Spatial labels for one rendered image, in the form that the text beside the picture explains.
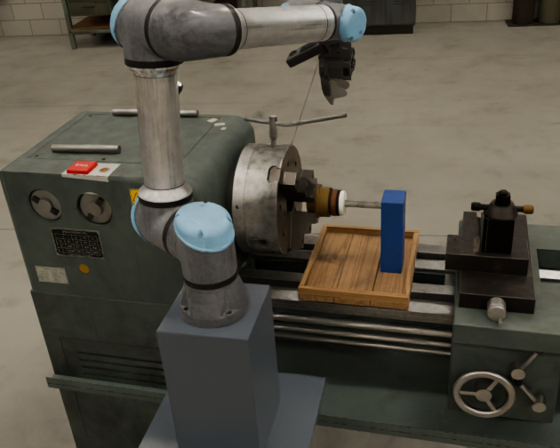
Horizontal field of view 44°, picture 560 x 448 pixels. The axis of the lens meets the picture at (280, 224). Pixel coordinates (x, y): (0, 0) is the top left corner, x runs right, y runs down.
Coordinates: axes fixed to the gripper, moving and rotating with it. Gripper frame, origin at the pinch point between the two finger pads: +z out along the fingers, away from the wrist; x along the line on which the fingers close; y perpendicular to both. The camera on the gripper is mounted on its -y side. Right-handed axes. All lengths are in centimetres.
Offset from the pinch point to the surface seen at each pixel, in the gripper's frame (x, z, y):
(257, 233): -28.1, 23.9, -16.8
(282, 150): -9.1, 10.6, -12.4
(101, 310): -45, 43, -63
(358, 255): -13.8, 46.0, 7.1
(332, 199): -14.3, 23.0, 1.5
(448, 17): 593, 311, 0
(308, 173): -0.9, 26.0, -8.7
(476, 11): 599, 307, 30
